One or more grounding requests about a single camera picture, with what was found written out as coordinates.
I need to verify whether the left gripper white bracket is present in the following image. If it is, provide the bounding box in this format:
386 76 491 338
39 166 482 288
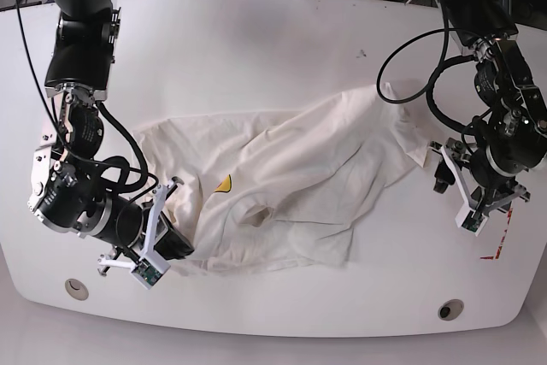
429 138 531 235

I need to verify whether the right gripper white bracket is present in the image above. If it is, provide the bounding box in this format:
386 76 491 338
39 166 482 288
97 177 194 277

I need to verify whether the white t-shirt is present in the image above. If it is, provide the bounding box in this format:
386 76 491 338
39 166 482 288
133 84 428 276

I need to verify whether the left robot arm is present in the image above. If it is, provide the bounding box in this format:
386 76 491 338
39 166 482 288
399 0 546 235

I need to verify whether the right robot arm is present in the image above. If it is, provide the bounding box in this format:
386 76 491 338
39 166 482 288
28 0 193 288

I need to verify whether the red tape rectangle marking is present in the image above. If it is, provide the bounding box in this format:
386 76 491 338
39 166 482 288
479 205 514 261

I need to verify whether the left table grommet hole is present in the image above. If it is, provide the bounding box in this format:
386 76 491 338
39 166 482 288
64 279 89 301

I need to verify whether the table grommet hole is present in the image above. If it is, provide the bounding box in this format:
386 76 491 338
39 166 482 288
64 279 89 301
438 299 464 321

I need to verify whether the right table grommet hole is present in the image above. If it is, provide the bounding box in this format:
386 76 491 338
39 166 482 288
438 299 464 321

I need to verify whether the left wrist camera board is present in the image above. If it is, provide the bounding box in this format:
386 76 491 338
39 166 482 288
455 205 488 236

